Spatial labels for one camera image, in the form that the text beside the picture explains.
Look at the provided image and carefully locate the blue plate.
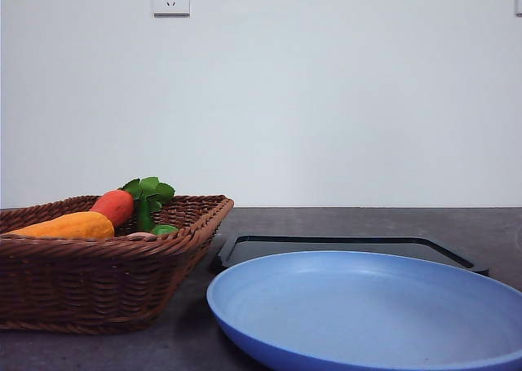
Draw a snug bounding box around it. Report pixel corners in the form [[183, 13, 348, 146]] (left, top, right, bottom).
[[206, 250, 522, 371]]

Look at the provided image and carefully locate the green leafy toy vegetable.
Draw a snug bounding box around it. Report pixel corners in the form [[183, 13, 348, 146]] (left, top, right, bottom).
[[119, 176, 179, 236]]

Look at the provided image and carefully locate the white wall power socket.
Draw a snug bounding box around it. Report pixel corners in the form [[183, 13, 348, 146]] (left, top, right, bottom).
[[153, 12, 190, 18]]

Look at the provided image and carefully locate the orange-red toy carrot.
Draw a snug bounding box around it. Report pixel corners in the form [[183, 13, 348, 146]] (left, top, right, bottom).
[[90, 189, 134, 228]]

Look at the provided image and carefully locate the brown wicker basket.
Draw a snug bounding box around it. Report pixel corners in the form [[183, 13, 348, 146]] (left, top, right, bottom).
[[0, 195, 235, 334]]

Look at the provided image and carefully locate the black serving tray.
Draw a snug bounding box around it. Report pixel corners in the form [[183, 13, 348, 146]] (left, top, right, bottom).
[[215, 235, 489, 276]]

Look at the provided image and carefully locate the yellow-orange toy vegetable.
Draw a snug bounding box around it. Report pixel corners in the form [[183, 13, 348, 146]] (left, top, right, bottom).
[[7, 211, 116, 238]]

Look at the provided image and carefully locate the brown egg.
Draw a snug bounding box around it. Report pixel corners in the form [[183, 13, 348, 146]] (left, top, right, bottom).
[[126, 232, 157, 238]]

